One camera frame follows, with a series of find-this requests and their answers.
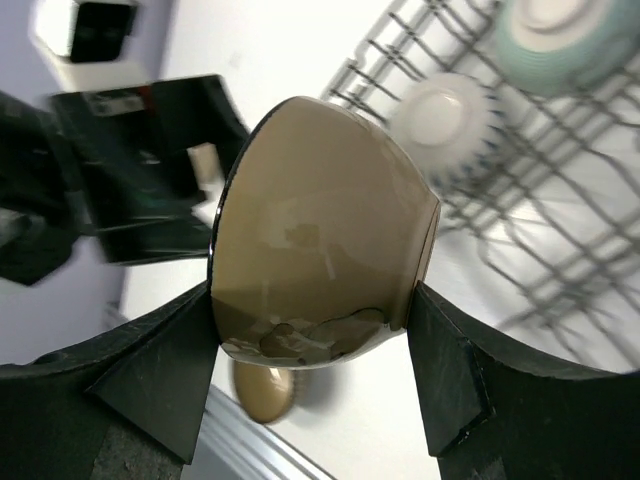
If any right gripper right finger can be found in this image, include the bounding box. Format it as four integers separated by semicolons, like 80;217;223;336
407;284;639;479

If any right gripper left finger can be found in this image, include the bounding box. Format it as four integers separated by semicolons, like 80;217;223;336
1;284;219;479

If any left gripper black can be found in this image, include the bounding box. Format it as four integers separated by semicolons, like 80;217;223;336
48;75;249;265

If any brown beige bowl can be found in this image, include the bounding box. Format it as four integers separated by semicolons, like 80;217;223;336
231;361;307;425

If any black glossy bowl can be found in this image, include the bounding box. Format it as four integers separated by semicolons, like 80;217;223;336
209;96;440;369

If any white bowl striped outside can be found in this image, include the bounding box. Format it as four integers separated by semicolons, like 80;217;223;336
388;72;507;192

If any light green bowl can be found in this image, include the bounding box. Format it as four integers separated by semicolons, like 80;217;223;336
494;1;639;98

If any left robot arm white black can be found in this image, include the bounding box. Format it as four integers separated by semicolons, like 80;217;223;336
1;75;248;287

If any aluminium rail frame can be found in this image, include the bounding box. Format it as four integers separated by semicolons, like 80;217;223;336
199;386;331;479

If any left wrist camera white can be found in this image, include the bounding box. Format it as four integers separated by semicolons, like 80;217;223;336
28;0;150;92

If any grey wire dish rack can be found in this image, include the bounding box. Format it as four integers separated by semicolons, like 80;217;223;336
323;1;639;372

